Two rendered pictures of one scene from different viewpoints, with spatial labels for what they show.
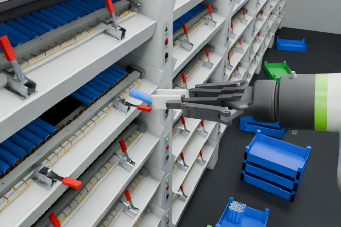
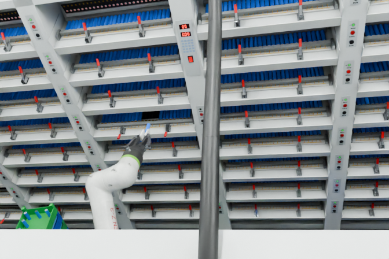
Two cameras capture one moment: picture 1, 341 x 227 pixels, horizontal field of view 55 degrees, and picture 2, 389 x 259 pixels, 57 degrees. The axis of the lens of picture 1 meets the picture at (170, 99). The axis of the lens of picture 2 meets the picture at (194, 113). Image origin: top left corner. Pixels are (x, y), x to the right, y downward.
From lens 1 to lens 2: 172 cm
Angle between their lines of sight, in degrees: 65
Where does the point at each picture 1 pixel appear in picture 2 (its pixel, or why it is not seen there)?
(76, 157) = (135, 132)
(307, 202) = not seen: outside the picture
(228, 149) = not seen: hidden behind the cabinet
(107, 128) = (154, 132)
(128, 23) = (175, 98)
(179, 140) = (243, 174)
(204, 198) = not seen: hidden behind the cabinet
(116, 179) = (165, 154)
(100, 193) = (156, 154)
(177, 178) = (243, 195)
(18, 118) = (107, 111)
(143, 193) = (194, 176)
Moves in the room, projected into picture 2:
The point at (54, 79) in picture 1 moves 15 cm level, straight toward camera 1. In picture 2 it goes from (122, 106) to (97, 119)
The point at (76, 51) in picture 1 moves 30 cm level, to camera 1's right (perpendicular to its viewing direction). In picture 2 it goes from (140, 100) to (151, 133)
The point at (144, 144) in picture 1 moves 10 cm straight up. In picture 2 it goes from (192, 153) to (189, 140)
